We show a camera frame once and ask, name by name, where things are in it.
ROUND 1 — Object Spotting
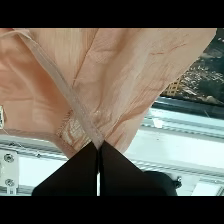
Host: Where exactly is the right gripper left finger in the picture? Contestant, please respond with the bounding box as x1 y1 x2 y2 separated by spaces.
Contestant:
31 141 99 197

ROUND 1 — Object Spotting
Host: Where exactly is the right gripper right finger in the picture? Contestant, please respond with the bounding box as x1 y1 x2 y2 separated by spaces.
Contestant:
99 140 168 197

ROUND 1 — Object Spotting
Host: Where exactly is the pink garment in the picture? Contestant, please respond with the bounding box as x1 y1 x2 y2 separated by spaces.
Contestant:
0 28 218 160

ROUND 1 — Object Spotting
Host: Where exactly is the silver frame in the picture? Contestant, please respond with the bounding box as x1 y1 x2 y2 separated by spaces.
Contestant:
0 96 224 197

